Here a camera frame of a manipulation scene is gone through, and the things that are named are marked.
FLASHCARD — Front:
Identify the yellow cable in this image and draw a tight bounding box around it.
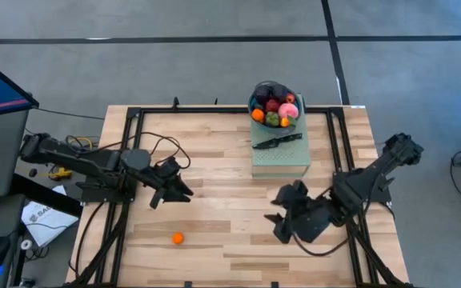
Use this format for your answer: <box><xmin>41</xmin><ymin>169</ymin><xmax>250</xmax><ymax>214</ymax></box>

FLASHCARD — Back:
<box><xmin>66</xmin><ymin>136</ymin><xmax>95</xmax><ymax>152</ymax></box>

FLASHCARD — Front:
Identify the pink peach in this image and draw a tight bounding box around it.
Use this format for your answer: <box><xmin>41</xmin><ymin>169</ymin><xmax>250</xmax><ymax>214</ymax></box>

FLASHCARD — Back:
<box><xmin>278</xmin><ymin>102</ymin><xmax>300</xmax><ymax>120</ymax></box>

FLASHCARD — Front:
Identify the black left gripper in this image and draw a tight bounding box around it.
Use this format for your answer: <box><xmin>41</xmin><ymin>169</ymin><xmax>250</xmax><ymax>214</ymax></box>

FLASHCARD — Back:
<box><xmin>144</xmin><ymin>158</ymin><xmax>195</xmax><ymax>210</ymax></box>

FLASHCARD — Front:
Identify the black desk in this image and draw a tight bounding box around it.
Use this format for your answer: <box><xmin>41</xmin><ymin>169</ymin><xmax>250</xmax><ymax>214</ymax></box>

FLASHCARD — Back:
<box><xmin>0</xmin><ymin>174</ymin><xmax>84</xmax><ymax>288</ymax></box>

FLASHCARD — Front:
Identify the blue grey collapsible bowl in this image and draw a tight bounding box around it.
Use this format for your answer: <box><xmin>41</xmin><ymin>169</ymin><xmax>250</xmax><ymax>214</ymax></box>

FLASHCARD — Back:
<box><xmin>247</xmin><ymin>79</ymin><xmax>304</xmax><ymax>136</ymax></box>

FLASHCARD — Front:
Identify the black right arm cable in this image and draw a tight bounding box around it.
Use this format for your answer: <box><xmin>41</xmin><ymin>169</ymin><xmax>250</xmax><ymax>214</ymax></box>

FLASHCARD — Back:
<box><xmin>290</xmin><ymin>230</ymin><xmax>354</xmax><ymax>257</ymax></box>

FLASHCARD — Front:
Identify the white printed paper sheet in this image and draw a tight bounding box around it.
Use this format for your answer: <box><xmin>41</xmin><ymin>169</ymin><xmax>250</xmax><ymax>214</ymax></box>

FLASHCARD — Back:
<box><xmin>21</xmin><ymin>186</ymin><xmax>79</xmax><ymax>248</ymax></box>

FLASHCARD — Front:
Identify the black kitchen knife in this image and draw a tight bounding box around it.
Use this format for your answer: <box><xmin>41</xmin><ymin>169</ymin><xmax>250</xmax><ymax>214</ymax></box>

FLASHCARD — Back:
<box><xmin>252</xmin><ymin>133</ymin><xmax>304</xmax><ymax>150</ymax></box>

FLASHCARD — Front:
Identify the dark purple round fruit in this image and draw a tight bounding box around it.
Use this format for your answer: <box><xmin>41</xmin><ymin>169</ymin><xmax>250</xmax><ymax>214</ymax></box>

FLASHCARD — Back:
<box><xmin>271</xmin><ymin>83</ymin><xmax>289</xmax><ymax>101</ymax></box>
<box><xmin>253</xmin><ymin>86</ymin><xmax>271</xmax><ymax>104</ymax></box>

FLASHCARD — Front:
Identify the black cable under frame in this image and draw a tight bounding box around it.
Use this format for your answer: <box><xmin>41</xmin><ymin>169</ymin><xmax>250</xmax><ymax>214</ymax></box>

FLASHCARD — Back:
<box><xmin>68</xmin><ymin>201</ymin><xmax>107</xmax><ymax>281</ymax></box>

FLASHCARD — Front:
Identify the yellow hand tool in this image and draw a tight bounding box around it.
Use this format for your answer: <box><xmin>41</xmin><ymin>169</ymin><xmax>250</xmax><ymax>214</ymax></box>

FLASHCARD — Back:
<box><xmin>47</xmin><ymin>166</ymin><xmax>75</xmax><ymax>181</ymax></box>

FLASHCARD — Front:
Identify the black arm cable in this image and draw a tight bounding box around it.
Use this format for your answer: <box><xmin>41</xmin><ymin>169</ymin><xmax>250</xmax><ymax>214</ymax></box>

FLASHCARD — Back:
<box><xmin>134</xmin><ymin>131</ymin><xmax>192</xmax><ymax>170</ymax></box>
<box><xmin>290</xmin><ymin>230</ymin><xmax>354</xmax><ymax>257</ymax></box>

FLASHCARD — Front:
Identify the thin black monitor cable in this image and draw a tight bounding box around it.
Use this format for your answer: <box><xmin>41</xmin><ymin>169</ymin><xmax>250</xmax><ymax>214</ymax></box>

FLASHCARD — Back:
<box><xmin>34</xmin><ymin>106</ymin><xmax>106</xmax><ymax>121</ymax></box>

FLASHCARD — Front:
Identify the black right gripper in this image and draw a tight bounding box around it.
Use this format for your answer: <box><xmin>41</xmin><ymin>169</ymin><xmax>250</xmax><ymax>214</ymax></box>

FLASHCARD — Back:
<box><xmin>263</xmin><ymin>179</ymin><xmax>335</xmax><ymax>245</ymax></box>

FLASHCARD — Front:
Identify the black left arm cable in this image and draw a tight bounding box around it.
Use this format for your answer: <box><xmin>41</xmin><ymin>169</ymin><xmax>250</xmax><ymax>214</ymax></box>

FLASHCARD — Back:
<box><xmin>134</xmin><ymin>131</ymin><xmax>192</xmax><ymax>170</ymax></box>

